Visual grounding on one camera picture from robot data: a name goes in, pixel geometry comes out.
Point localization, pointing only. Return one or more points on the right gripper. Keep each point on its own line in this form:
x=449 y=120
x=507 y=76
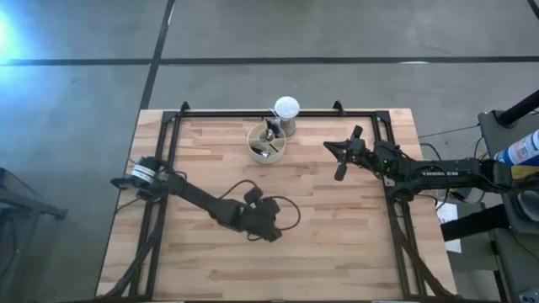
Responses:
x=362 y=155

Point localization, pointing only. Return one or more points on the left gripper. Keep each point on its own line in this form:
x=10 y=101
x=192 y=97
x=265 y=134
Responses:
x=263 y=221

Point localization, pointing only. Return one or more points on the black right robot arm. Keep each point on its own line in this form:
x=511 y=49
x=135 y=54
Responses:
x=440 y=173

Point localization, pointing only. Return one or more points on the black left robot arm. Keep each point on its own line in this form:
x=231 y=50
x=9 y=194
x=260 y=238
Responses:
x=198 y=198

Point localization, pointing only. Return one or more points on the round cream divided organizer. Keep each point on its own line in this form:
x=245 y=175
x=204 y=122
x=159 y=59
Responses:
x=269 y=159

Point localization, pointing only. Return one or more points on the white paper sheet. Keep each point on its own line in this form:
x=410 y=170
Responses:
x=447 y=214

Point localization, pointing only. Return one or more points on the blue and white spray can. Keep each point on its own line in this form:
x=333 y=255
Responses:
x=522 y=149

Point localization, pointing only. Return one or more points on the black pole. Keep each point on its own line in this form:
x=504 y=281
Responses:
x=520 y=109

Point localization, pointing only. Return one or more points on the grey round disc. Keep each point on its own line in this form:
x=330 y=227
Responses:
x=530 y=205

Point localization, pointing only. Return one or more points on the grey side cart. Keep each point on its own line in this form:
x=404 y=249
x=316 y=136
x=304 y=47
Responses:
x=511 y=269

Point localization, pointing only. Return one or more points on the dark grey side table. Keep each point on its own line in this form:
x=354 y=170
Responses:
x=25 y=200

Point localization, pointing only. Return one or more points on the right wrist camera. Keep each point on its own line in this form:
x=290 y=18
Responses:
x=387 y=150

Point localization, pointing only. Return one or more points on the black metal table frame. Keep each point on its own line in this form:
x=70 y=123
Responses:
x=227 y=113

